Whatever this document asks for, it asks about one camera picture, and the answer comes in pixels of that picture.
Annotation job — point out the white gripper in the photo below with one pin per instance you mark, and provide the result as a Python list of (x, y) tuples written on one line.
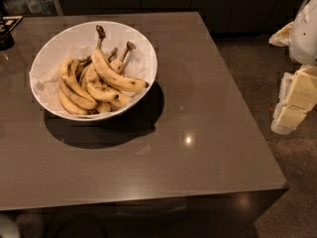
[(304, 34)]

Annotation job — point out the long yellow banana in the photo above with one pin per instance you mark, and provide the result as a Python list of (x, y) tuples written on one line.
[(109, 75)]

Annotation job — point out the banana with upright stem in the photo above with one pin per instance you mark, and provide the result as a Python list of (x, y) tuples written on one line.
[(117, 63)]

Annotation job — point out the small bottom banana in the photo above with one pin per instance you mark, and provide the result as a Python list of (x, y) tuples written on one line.
[(103, 107)]

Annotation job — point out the middle yellow banana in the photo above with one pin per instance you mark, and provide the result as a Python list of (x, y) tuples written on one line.
[(96, 88)]

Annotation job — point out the white bowl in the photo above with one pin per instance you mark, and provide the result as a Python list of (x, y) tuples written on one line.
[(79, 42)]

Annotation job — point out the lower left yellow banana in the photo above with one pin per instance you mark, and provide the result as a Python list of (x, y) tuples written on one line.
[(69, 105)]

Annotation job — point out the left spotted yellow banana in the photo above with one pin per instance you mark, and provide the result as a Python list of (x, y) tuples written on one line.
[(68, 82)]

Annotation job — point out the shelf with bottles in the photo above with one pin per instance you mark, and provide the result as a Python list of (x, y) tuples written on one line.
[(31, 7)]

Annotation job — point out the black object at left edge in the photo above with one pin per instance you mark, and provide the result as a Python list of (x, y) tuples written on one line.
[(7, 24)]

